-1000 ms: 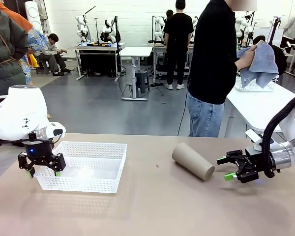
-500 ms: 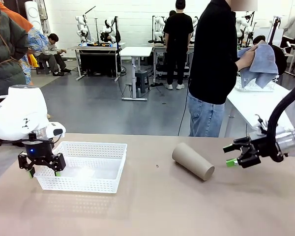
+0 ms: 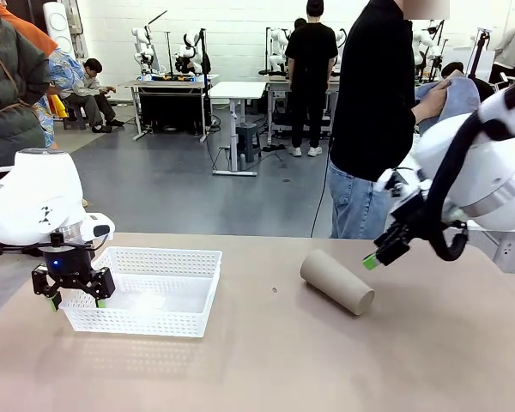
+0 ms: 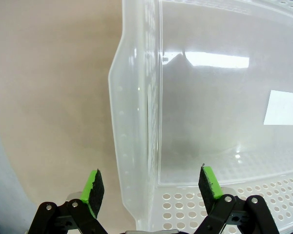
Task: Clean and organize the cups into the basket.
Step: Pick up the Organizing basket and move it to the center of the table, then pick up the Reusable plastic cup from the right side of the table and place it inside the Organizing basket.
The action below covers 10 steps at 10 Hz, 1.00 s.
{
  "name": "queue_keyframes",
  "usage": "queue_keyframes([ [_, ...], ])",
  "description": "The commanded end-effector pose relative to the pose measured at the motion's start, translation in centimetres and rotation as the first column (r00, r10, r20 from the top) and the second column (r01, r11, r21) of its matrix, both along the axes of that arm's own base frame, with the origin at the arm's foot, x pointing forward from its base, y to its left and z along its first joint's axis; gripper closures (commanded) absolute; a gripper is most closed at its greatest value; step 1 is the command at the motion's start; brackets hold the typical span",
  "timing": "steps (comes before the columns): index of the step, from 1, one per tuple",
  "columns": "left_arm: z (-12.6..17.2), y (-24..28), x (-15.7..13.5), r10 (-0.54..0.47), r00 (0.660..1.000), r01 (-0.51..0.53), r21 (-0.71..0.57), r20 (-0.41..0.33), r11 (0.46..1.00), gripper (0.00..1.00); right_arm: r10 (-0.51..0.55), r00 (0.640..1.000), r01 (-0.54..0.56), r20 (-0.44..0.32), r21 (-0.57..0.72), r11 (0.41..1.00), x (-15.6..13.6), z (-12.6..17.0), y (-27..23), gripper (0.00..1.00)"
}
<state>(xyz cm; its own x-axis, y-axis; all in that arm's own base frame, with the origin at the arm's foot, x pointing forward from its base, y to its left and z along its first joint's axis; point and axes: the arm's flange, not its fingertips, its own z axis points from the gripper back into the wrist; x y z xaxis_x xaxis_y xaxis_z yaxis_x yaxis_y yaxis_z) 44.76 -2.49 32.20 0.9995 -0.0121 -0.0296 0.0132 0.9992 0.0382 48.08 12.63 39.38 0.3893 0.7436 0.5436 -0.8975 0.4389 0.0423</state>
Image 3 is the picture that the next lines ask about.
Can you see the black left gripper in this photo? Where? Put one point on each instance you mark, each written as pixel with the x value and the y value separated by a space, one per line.
pixel 66 264

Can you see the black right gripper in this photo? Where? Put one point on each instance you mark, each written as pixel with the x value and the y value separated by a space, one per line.
pixel 412 216

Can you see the beige paper cup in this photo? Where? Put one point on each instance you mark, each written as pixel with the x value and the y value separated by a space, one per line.
pixel 335 281

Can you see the white perforated plastic basket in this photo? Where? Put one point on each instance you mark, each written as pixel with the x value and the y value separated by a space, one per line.
pixel 154 322

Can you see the blue-grey cloth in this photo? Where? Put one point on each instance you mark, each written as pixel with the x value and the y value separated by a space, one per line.
pixel 463 94

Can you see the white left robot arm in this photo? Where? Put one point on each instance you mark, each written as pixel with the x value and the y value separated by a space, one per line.
pixel 38 193

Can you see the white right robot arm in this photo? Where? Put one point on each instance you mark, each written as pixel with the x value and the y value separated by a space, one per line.
pixel 489 171

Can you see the person's right hand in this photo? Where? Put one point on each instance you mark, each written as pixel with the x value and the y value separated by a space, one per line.
pixel 433 103

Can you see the white paper label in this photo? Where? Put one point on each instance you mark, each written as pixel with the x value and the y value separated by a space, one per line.
pixel 148 302

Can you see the white side table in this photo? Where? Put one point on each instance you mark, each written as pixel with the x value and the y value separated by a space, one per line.
pixel 510 253

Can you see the black power strip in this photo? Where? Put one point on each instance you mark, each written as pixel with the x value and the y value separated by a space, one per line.
pixel 274 148

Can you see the person in black sweater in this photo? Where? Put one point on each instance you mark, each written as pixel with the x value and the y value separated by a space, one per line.
pixel 369 86

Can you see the yellow fabric item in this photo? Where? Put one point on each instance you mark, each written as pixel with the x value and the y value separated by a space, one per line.
pixel 59 107

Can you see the grey step stool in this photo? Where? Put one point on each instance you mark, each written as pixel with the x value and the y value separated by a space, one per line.
pixel 246 137

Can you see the figure in green puffer jacket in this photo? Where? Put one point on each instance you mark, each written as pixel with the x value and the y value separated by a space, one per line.
pixel 13 107

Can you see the seated person in grey jacket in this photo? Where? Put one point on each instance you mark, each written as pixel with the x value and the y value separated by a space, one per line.
pixel 88 88

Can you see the grey work desk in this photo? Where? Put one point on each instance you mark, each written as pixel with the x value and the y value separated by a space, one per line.
pixel 171 83
pixel 279 90

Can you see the standing person in black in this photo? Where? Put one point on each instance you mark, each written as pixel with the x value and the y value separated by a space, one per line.
pixel 311 64

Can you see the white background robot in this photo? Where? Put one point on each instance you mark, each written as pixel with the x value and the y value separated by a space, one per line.
pixel 189 51
pixel 431 51
pixel 143 49
pixel 276 51
pixel 341 40

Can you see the mannequin in orange blue clothes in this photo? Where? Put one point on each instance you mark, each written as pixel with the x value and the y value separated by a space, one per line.
pixel 58 68

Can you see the white height-adjustable desk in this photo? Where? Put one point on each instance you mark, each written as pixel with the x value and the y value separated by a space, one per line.
pixel 238 89

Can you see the black stand with white top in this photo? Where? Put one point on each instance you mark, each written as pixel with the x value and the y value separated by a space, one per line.
pixel 480 47

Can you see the person in grey top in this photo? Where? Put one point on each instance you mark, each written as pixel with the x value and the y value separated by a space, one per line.
pixel 508 47

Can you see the person in dark top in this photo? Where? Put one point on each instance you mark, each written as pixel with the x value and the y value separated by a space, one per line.
pixel 300 22

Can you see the white standing air conditioner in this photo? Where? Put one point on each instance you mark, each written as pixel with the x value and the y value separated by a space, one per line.
pixel 58 26

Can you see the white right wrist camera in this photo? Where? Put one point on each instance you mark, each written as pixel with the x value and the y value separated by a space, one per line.
pixel 388 177

